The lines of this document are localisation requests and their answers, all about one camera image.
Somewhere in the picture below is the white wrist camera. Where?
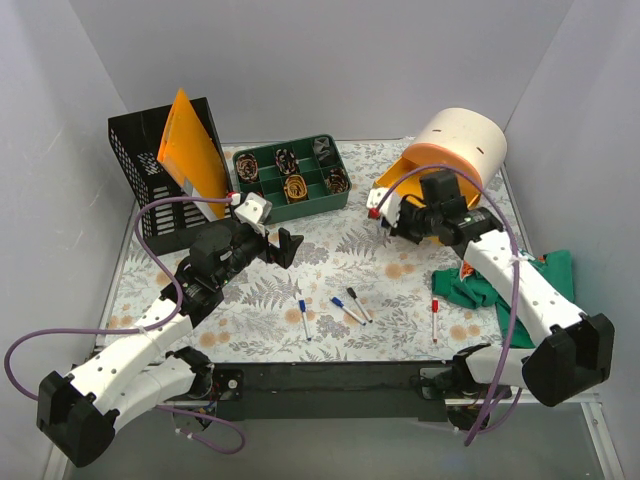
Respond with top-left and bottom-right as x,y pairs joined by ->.
366,187 -> 402,227
230,192 -> 272,236

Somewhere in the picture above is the orange plastic folder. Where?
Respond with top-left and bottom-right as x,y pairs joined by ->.
157,89 -> 229,199

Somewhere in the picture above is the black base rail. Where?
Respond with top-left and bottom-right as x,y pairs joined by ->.
205,361 -> 483,422

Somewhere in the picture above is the blue cap marker left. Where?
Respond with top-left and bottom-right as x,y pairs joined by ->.
298,298 -> 312,342

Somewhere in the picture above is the black mesh file holder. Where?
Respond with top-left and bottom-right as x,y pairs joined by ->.
108,105 -> 208,256

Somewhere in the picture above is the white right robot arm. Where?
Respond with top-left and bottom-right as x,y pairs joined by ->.
367,167 -> 615,407

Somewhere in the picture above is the aluminium frame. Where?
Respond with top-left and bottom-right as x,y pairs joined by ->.
45,398 -> 625,479

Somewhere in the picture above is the green compartment tray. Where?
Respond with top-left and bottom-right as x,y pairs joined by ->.
232,134 -> 351,224

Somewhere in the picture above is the green cloth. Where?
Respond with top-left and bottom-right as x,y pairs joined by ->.
431,250 -> 575,338

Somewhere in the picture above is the red cap marker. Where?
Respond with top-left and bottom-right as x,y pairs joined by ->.
431,298 -> 439,344

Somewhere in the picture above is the blue cap marker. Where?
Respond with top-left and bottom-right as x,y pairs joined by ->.
298,298 -> 312,342
330,297 -> 367,326

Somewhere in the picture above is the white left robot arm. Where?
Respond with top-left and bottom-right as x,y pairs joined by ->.
36,219 -> 303,467

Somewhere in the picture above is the blue cap marker middle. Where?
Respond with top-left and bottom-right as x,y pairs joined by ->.
330,297 -> 367,326

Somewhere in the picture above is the black cap marker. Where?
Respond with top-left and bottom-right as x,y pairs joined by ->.
347,287 -> 373,323

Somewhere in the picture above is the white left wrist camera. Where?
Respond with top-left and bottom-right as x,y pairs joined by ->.
230,192 -> 272,236

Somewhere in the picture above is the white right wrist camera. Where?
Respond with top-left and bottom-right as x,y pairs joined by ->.
366,187 -> 402,227

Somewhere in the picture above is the floral table mat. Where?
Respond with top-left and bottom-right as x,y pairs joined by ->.
98,142 -> 541,364

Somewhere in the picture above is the cream cylindrical drawer box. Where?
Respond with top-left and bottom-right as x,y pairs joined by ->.
373,108 -> 507,223

